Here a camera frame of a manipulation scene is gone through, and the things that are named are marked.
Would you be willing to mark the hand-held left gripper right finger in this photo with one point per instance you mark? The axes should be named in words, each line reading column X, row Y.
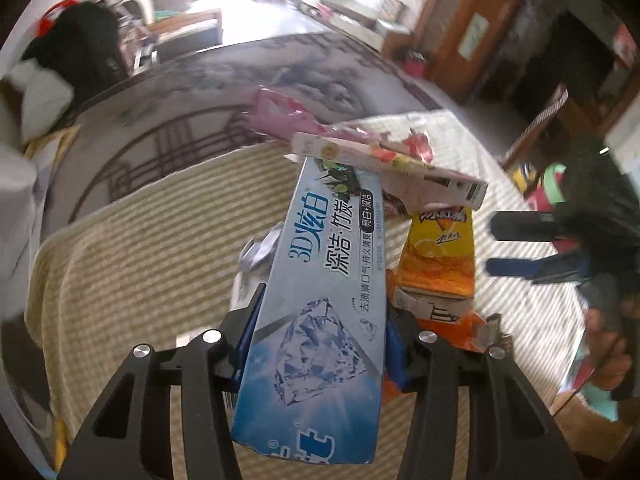
column 395, row 355

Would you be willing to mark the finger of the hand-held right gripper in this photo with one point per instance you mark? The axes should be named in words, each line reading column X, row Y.
column 520, row 267
column 525, row 227

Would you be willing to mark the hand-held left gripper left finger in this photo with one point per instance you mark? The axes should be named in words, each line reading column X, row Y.
column 244, row 355

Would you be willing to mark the red bin with green rim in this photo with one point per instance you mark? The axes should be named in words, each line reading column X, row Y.
column 554, row 180

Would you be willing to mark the orange juice carton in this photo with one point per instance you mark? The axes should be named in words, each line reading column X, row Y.
column 440, row 260

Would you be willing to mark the blue toothpaste box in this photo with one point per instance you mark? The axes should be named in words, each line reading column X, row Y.
column 320, row 310

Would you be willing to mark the silver paper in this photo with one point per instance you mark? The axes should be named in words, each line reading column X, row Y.
column 257, row 252

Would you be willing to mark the floral pink paper box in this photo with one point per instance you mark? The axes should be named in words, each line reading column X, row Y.
column 400, row 165

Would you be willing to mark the small red trash bin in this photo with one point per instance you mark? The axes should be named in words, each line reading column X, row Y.
column 416, row 64

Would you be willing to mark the person's right hand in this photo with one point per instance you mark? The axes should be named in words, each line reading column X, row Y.
column 602, row 355

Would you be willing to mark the yellow striped cloth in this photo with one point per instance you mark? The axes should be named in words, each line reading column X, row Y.
column 125, row 270

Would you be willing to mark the pink plastic bag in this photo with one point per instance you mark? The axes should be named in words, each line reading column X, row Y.
column 280, row 115

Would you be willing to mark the grey patterned table mat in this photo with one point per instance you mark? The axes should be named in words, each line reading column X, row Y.
column 200, row 90

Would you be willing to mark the low television cabinet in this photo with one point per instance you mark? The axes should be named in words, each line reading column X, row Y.
column 350, row 15

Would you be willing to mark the yellow book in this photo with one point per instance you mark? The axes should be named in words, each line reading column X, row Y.
column 50, row 147

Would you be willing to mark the wooden bench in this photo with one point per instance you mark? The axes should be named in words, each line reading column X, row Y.
column 185, row 35

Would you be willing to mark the white grey cloth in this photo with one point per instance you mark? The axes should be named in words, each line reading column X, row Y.
column 35, row 100

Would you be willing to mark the black coat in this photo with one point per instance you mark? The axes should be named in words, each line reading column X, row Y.
column 80, row 45

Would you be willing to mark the red bag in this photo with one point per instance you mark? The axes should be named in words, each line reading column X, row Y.
column 50, row 14

